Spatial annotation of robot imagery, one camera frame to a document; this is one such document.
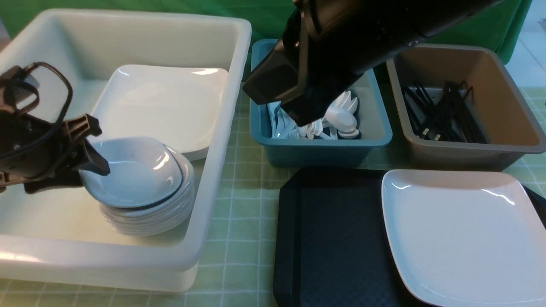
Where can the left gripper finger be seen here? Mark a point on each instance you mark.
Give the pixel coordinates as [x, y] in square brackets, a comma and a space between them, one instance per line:
[92, 161]
[78, 129]

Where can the white small bowl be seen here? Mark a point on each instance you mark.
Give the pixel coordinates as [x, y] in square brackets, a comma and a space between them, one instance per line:
[142, 172]

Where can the pile of black chopsticks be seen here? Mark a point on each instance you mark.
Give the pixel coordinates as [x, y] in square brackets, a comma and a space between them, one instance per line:
[445, 115]

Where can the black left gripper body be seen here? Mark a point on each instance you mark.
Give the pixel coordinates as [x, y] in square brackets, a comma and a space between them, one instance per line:
[34, 152]

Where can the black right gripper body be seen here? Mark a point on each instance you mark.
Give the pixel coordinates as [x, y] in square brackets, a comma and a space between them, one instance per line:
[302, 72]

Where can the teal plastic bin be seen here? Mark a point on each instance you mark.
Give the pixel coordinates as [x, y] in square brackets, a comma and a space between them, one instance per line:
[373, 124]

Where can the stack of white bowls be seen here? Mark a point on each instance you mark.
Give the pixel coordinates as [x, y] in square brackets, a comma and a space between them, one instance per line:
[161, 217]

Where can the pile of white spoons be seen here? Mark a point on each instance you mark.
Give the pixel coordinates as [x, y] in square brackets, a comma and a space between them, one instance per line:
[339, 121]

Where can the black serving tray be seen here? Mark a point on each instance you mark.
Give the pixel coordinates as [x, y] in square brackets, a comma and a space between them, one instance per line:
[332, 249]

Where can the green checked tablecloth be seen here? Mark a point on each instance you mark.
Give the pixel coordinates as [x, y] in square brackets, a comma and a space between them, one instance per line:
[236, 267]

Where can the large white square plate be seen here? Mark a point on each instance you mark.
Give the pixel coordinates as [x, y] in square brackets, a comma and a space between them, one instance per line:
[465, 238]

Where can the stack of white square plates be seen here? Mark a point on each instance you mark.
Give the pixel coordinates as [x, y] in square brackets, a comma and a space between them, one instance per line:
[174, 105]

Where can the brown-grey plastic bin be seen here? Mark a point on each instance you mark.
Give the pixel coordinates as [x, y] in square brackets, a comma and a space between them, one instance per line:
[502, 110]

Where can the green backdrop cloth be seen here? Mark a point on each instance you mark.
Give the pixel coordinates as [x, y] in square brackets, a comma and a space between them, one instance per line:
[496, 29]

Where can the large white plastic tub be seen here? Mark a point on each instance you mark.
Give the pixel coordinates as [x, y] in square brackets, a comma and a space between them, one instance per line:
[60, 236]

